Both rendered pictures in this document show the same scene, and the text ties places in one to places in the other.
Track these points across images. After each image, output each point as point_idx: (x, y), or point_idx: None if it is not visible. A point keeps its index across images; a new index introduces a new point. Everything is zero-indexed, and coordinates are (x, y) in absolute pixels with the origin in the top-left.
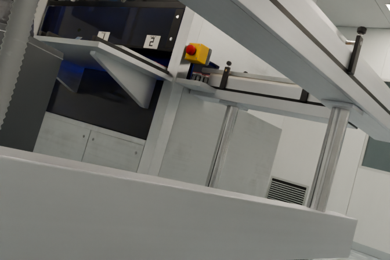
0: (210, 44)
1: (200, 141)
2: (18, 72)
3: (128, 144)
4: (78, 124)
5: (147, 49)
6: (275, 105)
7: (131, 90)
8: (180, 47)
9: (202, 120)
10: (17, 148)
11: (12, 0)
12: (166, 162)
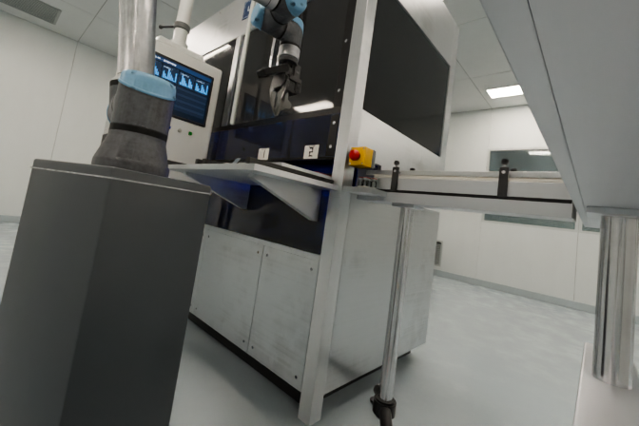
0: (370, 145)
1: (373, 243)
2: (143, 228)
3: (302, 260)
4: (251, 240)
5: (307, 159)
6: (464, 204)
7: (298, 206)
8: (342, 154)
9: (373, 222)
10: (164, 322)
11: (128, 131)
12: (344, 275)
